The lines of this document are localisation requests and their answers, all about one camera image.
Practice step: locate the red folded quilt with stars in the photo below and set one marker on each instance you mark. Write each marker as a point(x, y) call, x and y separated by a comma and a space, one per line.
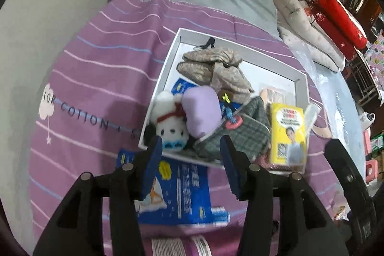
point(330, 34)

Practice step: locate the black and white plush toy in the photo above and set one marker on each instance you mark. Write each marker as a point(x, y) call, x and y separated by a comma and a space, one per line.
point(171, 130)

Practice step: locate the green plaid fabric pouch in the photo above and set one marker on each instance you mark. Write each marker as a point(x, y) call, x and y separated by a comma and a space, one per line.
point(252, 133)

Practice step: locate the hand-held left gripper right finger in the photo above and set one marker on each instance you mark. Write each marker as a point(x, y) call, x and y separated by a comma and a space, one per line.
point(231, 169)

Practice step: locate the small black clip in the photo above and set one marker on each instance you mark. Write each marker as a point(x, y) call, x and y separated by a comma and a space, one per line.
point(208, 42)

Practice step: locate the beige plaid cloth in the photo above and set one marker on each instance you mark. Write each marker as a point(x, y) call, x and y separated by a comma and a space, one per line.
point(216, 70)

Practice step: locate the yellow tissue packet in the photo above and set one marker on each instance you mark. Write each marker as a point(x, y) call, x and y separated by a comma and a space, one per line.
point(288, 136)

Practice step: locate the white mug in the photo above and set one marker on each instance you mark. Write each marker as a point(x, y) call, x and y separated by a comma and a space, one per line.
point(369, 118)

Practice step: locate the large blue packet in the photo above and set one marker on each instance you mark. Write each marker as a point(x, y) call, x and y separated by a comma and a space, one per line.
point(186, 193)

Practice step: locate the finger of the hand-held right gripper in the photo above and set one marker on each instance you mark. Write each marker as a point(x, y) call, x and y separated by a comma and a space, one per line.
point(345, 169)

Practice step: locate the small blue packet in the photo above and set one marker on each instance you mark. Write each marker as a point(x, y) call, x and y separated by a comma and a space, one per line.
point(179, 87)

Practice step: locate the clear plastic sheet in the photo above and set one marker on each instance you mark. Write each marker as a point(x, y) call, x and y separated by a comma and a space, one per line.
point(330, 88)

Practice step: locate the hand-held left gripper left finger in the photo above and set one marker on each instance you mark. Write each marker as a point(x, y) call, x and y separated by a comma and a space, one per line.
point(151, 169)

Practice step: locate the lavender soft pouch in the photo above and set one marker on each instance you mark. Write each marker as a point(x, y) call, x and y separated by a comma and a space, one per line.
point(199, 109)

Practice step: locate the white cardboard box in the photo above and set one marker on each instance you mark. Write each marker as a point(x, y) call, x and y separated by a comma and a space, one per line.
point(264, 70)

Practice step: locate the purple striped bed sheet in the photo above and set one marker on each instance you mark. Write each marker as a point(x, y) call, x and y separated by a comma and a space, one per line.
point(105, 64)

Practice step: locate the beige folded quilt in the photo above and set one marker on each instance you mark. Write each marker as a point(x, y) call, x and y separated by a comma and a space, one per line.
point(300, 22)

